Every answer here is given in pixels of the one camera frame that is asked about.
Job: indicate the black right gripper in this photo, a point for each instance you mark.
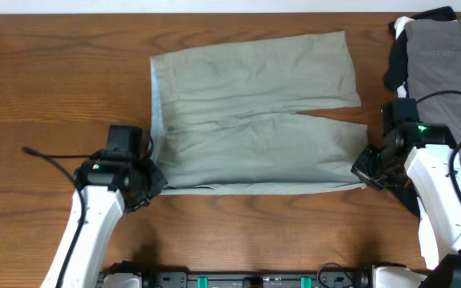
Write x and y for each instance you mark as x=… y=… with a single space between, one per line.
x=361 y=168

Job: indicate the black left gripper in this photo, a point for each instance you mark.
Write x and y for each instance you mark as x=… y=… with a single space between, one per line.
x=158 y=183

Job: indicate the khaki green shorts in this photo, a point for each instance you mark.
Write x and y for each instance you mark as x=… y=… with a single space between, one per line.
x=236 y=118

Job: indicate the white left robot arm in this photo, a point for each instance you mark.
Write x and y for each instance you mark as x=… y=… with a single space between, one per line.
x=104 y=191

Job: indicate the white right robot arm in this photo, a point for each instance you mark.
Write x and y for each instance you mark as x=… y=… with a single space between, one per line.
x=419 y=165

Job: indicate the black folded garment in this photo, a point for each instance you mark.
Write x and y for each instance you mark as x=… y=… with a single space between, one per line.
x=395 y=78

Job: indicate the grey folded shorts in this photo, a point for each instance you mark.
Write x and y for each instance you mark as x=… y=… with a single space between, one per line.
x=434 y=65

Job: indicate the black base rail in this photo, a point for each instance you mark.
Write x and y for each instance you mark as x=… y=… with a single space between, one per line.
x=326 y=278

